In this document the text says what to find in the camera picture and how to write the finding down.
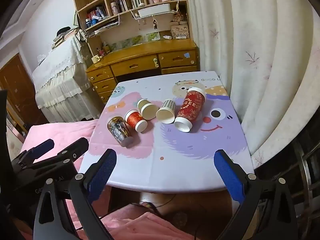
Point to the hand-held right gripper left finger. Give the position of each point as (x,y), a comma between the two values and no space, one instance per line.
(101,173)

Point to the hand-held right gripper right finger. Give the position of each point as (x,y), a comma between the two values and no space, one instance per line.
(228,175)

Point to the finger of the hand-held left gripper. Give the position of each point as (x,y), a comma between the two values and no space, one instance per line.
(73,151)
(42,146)

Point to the dark patterned paper cup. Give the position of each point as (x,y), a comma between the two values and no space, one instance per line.
(118,128)

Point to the small red paper cup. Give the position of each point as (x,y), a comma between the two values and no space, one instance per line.
(133,120)

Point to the olive brown paper cup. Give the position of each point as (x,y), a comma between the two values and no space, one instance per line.
(148,111)

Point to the tall red paper cup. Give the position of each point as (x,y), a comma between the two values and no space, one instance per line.
(191,106)

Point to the checkered paper cup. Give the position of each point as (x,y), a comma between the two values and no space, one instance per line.
(167,105)

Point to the cartoon printed tablecloth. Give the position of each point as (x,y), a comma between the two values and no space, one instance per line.
(175,160)

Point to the striped slipper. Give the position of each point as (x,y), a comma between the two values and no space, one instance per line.
(148,205)

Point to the brown wooden door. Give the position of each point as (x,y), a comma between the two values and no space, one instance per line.
(17,85)

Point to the lace cloth covered piano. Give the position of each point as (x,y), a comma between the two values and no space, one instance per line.
(62,80)

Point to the chrome metal rack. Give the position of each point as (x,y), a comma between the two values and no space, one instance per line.
(308,180)

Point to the pile of books and papers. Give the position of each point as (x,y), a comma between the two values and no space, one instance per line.
(65,38)

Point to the black hat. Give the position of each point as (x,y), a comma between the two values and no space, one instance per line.
(63,30)

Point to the white floral curtain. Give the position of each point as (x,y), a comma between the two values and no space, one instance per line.
(262,55)

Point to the wooden desk with drawers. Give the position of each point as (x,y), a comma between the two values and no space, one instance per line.
(150,50)

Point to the white printed box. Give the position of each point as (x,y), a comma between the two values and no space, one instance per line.
(180,32)

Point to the row of books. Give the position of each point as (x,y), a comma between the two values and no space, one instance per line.
(130,1)

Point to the white storage tray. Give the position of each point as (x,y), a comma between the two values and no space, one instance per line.
(155,11)

